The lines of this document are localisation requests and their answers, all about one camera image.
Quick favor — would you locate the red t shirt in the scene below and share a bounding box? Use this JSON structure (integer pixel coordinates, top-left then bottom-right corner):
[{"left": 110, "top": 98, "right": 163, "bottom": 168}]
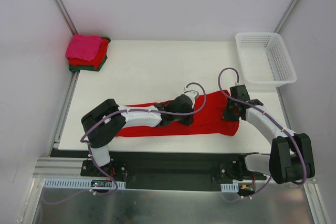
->
[
  {"left": 68, "top": 37, "right": 111, "bottom": 70},
  {"left": 117, "top": 91, "right": 239, "bottom": 137}
]

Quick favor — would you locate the white plastic basket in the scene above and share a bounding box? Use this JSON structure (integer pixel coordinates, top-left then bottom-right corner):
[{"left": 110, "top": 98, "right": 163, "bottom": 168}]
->
[{"left": 235, "top": 32, "right": 297, "bottom": 92}]

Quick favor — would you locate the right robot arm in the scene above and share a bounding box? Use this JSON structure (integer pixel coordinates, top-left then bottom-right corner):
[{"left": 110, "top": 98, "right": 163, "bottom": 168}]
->
[{"left": 223, "top": 85, "right": 316, "bottom": 184}]

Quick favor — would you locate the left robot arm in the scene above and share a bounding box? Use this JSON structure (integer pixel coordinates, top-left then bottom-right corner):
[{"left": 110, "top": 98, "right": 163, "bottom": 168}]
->
[{"left": 81, "top": 91, "right": 199, "bottom": 176}]

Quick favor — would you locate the folded red t shirt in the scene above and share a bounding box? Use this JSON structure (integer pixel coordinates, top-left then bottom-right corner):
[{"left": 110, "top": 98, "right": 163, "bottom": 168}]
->
[{"left": 68, "top": 37, "right": 111, "bottom": 70}]

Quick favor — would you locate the folded pink t shirt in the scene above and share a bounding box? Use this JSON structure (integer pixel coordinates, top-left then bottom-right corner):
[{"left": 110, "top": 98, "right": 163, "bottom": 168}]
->
[{"left": 65, "top": 34, "right": 102, "bottom": 61}]

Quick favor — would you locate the folded green t shirt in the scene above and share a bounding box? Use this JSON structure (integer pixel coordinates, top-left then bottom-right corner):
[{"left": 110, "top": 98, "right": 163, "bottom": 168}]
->
[{"left": 68, "top": 35, "right": 111, "bottom": 72}]

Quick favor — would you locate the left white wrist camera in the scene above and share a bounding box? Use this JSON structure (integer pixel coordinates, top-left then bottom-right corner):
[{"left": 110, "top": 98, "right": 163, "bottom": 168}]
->
[{"left": 184, "top": 90, "right": 200, "bottom": 103}]

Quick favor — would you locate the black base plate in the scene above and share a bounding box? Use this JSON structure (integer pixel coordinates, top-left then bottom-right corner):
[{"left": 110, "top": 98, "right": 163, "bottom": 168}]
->
[{"left": 80, "top": 152, "right": 266, "bottom": 191}]

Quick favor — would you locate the right grey cable duct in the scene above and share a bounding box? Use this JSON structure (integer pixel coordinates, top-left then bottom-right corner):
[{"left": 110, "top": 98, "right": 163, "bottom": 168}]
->
[{"left": 220, "top": 183, "right": 239, "bottom": 193}]

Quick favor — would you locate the grey cable duct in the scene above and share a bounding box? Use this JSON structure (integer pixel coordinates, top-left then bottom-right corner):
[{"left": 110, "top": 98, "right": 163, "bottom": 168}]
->
[
  {"left": 44, "top": 178, "right": 116, "bottom": 190},
  {"left": 220, "top": 183, "right": 239, "bottom": 193}
]

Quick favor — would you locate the left grey cable duct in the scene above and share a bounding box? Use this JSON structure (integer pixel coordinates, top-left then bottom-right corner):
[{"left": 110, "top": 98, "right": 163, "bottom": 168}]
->
[{"left": 44, "top": 178, "right": 116, "bottom": 190}]

